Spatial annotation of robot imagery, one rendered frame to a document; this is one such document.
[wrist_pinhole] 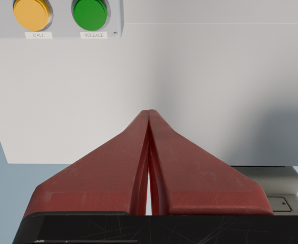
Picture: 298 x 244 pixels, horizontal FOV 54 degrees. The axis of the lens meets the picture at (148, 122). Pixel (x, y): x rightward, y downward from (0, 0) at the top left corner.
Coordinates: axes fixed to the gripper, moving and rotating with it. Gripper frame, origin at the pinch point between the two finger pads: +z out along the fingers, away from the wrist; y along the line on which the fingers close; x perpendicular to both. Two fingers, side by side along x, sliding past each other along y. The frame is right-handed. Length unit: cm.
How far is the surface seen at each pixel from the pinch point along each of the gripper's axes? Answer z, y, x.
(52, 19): 26.9, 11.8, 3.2
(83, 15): 25.9, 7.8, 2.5
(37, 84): 36.9, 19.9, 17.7
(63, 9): 27.1, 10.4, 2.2
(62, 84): 36.9, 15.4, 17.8
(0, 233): 120, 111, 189
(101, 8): 25.9, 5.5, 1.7
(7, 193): 121, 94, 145
